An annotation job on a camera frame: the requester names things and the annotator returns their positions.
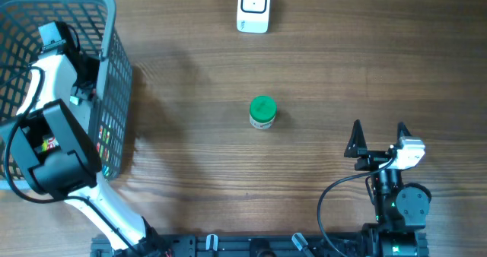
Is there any Haribo gummy bag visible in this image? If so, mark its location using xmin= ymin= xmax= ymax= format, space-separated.
xmin=40 ymin=136 xmax=59 ymax=152

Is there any grey plastic shopping basket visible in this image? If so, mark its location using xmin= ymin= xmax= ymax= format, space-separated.
xmin=1 ymin=0 xmax=132 ymax=181

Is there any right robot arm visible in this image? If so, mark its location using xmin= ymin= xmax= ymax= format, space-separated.
xmin=344 ymin=119 xmax=432 ymax=257

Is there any white barcode scanner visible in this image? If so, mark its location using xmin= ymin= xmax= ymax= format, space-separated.
xmin=236 ymin=0 xmax=271 ymax=33

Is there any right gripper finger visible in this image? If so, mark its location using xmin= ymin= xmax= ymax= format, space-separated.
xmin=397 ymin=122 xmax=412 ymax=141
xmin=344 ymin=119 xmax=368 ymax=158

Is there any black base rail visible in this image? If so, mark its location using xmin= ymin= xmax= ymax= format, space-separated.
xmin=90 ymin=232 xmax=430 ymax=257

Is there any green lid jar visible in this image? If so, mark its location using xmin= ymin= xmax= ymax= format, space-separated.
xmin=249 ymin=96 xmax=277 ymax=129

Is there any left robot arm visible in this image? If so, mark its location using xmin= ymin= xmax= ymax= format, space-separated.
xmin=1 ymin=21 xmax=172 ymax=256

